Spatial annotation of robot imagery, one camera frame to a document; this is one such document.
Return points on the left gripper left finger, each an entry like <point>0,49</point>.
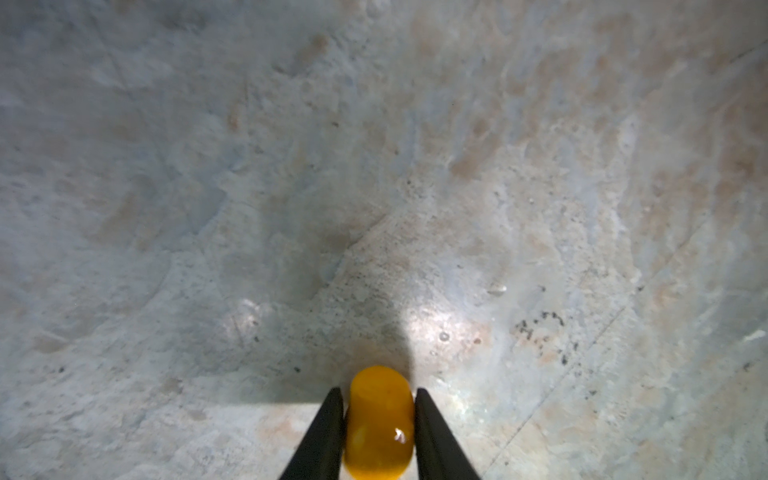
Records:
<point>319,454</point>

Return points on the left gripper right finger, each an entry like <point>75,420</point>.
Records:
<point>439,455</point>

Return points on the yellow kumquat cluster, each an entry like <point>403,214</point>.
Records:
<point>379,440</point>

